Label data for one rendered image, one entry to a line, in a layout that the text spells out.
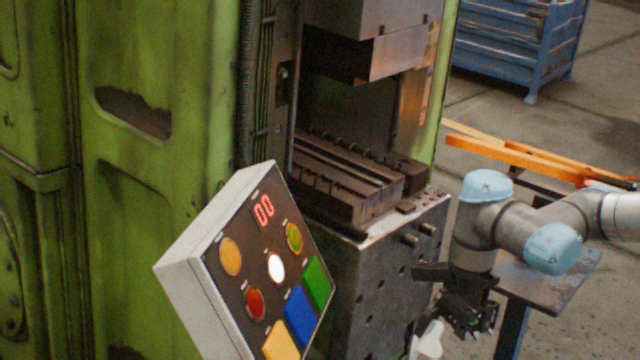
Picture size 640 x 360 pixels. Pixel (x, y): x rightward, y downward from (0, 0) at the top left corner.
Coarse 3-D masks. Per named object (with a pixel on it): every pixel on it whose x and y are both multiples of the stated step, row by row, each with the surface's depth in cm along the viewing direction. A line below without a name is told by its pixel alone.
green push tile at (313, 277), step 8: (312, 256) 133; (312, 264) 131; (320, 264) 134; (304, 272) 128; (312, 272) 130; (320, 272) 133; (304, 280) 127; (312, 280) 129; (320, 280) 132; (312, 288) 128; (320, 288) 131; (328, 288) 134; (312, 296) 128; (320, 296) 130; (320, 304) 129
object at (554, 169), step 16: (448, 144) 170; (464, 144) 167; (480, 144) 165; (512, 160) 160; (528, 160) 158; (544, 160) 158; (560, 176) 154; (576, 176) 152; (592, 176) 150; (608, 176) 150
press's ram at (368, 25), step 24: (312, 0) 147; (336, 0) 143; (360, 0) 139; (384, 0) 144; (408, 0) 150; (432, 0) 158; (312, 24) 149; (336, 24) 145; (360, 24) 141; (384, 24) 147; (408, 24) 154
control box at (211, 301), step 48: (240, 192) 120; (288, 192) 132; (192, 240) 108; (240, 240) 113; (288, 240) 126; (192, 288) 104; (240, 288) 109; (288, 288) 122; (192, 336) 108; (240, 336) 106
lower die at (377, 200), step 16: (320, 144) 188; (304, 160) 180; (320, 160) 180; (352, 160) 180; (368, 160) 182; (288, 176) 174; (304, 176) 174; (320, 176) 174; (336, 176) 174; (352, 176) 174; (400, 176) 176; (304, 192) 172; (320, 192) 169; (336, 192) 169; (352, 192) 169; (368, 192) 168; (384, 192) 172; (400, 192) 178; (336, 208) 167; (352, 208) 164; (368, 208) 169; (384, 208) 175
